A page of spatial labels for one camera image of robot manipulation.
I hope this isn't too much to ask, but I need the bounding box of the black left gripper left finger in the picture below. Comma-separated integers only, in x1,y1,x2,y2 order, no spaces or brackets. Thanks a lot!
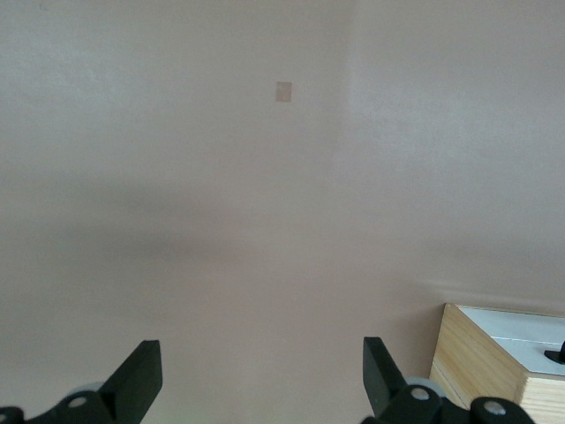
0,338,163,424

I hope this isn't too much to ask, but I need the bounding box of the plain white-fronted drawer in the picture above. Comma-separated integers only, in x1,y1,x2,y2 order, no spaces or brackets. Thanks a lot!
456,307,565,345

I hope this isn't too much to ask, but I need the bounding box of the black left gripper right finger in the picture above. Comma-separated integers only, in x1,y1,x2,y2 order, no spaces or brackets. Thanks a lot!
361,336,538,424

